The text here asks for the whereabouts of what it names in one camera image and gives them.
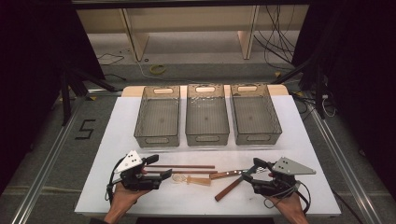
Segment aluminium floor rail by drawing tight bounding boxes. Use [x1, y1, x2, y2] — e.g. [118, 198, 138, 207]
[10, 96, 88, 224]
[306, 102, 383, 224]

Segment clear spoon with wooden handle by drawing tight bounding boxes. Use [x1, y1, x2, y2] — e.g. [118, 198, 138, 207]
[172, 173, 212, 188]

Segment white floor cable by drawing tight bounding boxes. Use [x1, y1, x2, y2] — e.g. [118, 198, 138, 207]
[134, 57, 200, 84]

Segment knife with wooden handle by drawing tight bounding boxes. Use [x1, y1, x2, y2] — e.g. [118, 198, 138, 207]
[214, 166, 259, 203]

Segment thin black floor cable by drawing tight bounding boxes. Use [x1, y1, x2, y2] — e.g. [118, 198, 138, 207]
[96, 52, 125, 66]

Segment person's right hand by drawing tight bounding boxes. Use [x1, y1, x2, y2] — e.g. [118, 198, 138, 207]
[269, 186, 304, 218]

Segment fork with wooden handle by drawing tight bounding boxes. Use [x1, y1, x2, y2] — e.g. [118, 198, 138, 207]
[208, 168, 265, 181]

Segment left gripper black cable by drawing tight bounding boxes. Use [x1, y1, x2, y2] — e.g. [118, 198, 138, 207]
[106, 157, 125, 203]

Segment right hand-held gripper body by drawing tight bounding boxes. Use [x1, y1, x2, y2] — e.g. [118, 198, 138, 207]
[251, 157, 317, 198]

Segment bundle of black cables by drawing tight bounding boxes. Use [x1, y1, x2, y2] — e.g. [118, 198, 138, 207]
[253, 4, 297, 68]

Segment black metal stand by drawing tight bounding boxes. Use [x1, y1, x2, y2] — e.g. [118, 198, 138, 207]
[270, 55, 327, 119]
[60, 65, 119, 127]

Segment white looped cable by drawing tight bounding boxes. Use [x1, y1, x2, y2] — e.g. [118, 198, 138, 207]
[321, 93, 338, 119]

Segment white table sheet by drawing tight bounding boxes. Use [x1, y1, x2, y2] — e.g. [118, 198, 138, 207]
[74, 94, 342, 217]

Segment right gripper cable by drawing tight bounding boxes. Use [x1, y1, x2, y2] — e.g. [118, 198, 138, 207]
[263, 180, 312, 216]

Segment person's left hand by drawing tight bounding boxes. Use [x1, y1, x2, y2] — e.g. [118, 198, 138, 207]
[108, 182, 150, 217]

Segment yellow tape roll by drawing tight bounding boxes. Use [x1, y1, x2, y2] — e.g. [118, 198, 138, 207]
[148, 63, 167, 76]

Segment light wooden desk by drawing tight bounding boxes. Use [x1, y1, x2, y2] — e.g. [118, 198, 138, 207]
[76, 4, 310, 62]

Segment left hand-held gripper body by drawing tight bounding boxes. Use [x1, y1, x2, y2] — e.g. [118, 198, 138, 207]
[113, 149, 163, 191]

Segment grey transparent plastic bin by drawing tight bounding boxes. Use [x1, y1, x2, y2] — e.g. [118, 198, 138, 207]
[134, 85, 181, 148]
[185, 83, 231, 147]
[229, 82, 283, 146]

